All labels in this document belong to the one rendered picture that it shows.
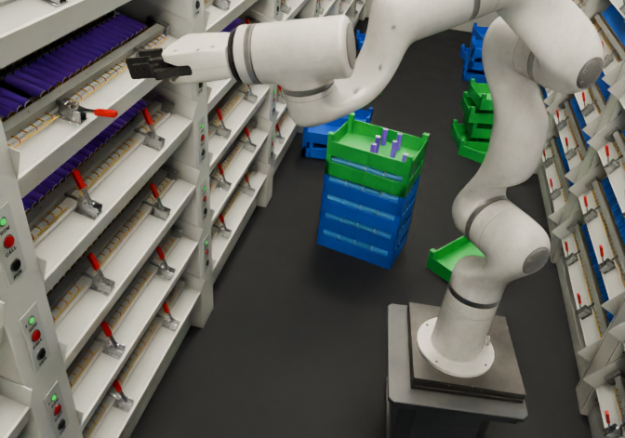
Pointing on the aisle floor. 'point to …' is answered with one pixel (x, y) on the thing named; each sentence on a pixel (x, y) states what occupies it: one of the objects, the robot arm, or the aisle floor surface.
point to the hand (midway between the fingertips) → (147, 63)
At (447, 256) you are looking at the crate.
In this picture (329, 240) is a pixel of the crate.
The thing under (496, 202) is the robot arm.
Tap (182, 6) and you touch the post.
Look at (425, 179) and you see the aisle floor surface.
